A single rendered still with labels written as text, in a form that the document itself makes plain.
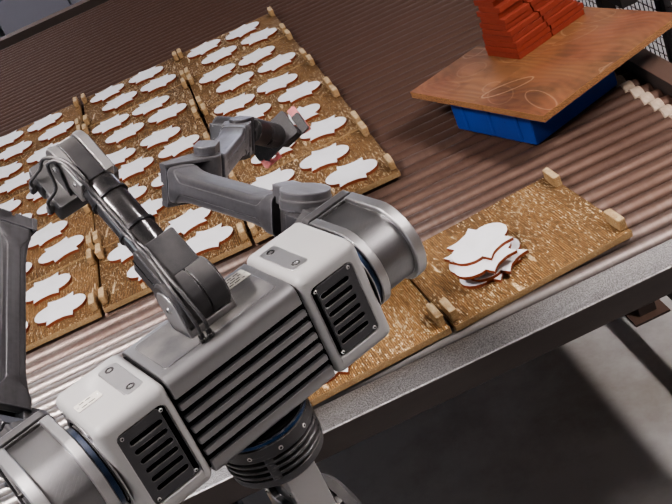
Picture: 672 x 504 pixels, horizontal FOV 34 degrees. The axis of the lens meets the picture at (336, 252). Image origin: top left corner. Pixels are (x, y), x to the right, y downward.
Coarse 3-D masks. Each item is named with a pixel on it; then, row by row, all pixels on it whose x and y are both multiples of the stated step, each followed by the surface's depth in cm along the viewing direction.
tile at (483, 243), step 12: (480, 228) 235; (492, 228) 234; (504, 228) 232; (468, 240) 233; (480, 240) 231; (492, 240) 230; (504, 240) 228; (456, 252) 231; (468, 252) 229; (480, 252) 228; (492, 252) 226; (456, 264) 228; (468, 264) 226
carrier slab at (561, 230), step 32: (544, 192) 248; (480, 224) 247; (512, 224) 242; (544, 224) 237; (576, 224) 232; (608, 224) 228; (544, 256) 227; (576, 256) 223; (448, 288) 230; (480, 288) 226; (512, 288) 222; (448, 320) 222
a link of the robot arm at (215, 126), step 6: (216, 120) 243; (222, 120) 242; (228, 120) 242; (234, 120) 232; (240, 120) 232; (246, 120) 234; (252, 120) 236; (210, 126) 241; (216, 126) 241; (252, 126) 236; (210, 132) 242; (216, 132) 241; (252, 132) 237; (210, 138) 242; (252, 138) 237; (252, 144) 237; (252, 150) 238; (246, 156) 235
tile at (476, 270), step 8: (504, 248) 227; (496, 256) 226; (504, 256) 225; (480, 264) 225; (488, 264) 224; (496, 264) 223; (456, 272) 226; (464, 272) 225; (472, 272) 224; (480, 272) 223
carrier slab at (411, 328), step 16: (400, 288) 237; (416, 288) 235; (384, 304) 234; (400, 304) 232; (416, 304) 230; (400, 320) 227; (416, 320) 225; (432, 320) 223; (400, 336) 222; (416, 336) 220; (432, 336) 219; (368, 352) 222; (384, 352) 220; (400, 352) 218; (352, 368) 220; (368, 368) 218; (384, 368) 218; (336, 384) 217; (352, 384) 217; (320, 400) 217
